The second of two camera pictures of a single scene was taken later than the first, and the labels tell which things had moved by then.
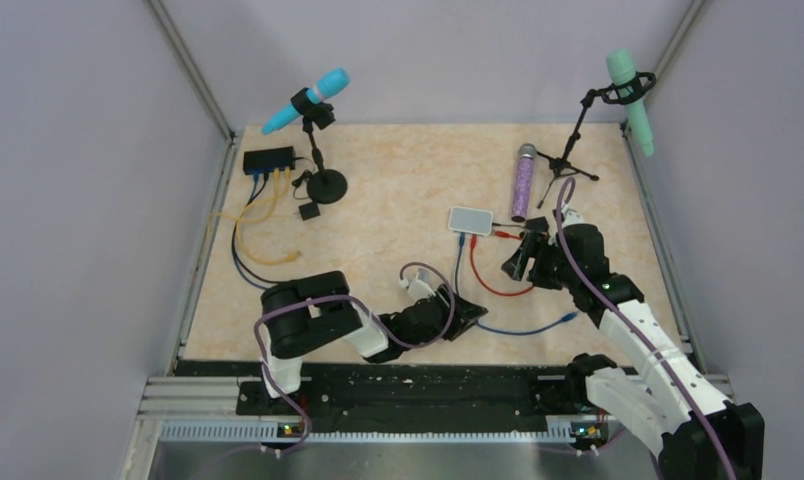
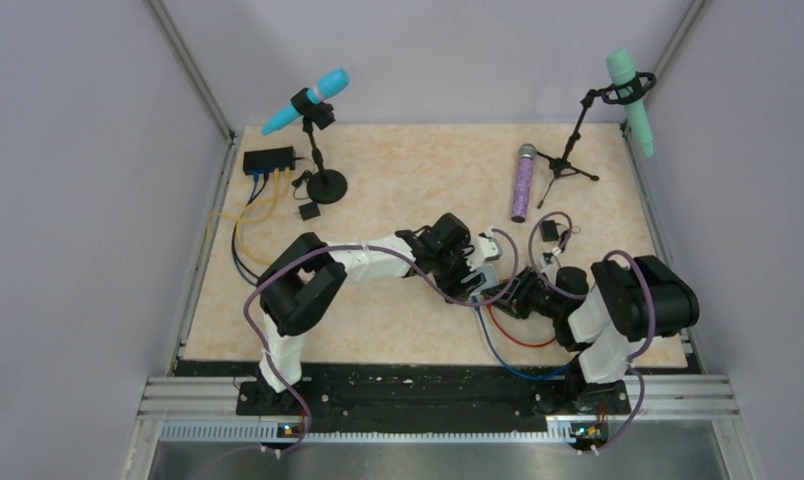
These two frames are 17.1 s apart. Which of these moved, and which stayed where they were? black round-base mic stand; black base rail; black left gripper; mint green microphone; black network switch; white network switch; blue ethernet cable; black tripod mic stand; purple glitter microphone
Moved: white network switch; blue ethernet cable; black left gripper
Stayed: black round-base mic stand; black base rail; mint green microphone; black network switch; black tripod mic stand; purple glitter microphone
